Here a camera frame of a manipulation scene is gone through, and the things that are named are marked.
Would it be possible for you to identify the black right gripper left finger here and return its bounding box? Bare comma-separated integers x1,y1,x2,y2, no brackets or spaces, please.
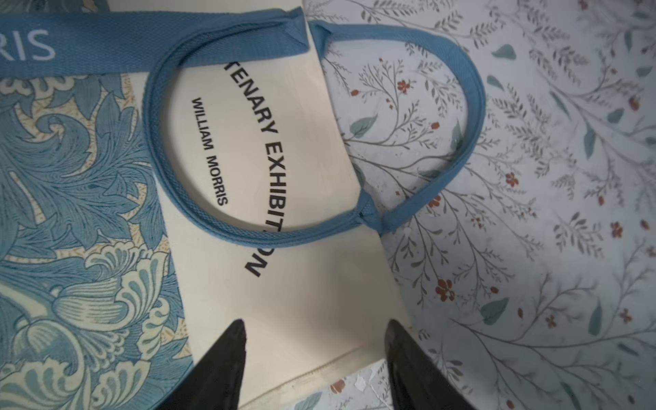
158,319,247,410

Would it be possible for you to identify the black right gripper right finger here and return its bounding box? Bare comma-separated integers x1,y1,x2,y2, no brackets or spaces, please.
384,319,474,410

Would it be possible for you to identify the cream and blue canvas tote bag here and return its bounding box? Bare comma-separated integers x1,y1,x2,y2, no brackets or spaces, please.
1,1,485,409

